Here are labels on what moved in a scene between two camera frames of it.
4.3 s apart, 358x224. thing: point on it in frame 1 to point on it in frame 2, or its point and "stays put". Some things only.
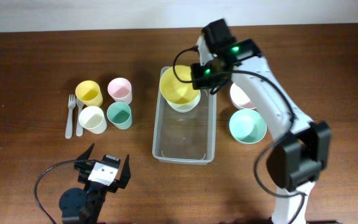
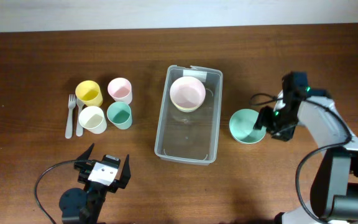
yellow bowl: x=176 y=85 to x=188 y=111
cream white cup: x=92 y=119 stays put
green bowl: x=248 y=126 stays put
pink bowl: x=240 y=98 to x=188 y=92
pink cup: x=120 y=89 stays put
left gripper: x=81 y=165 stays put
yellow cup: x=88 y=93 stays put
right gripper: x=197 y=81 to x=284 y=134
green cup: x=119 y=114 stays put
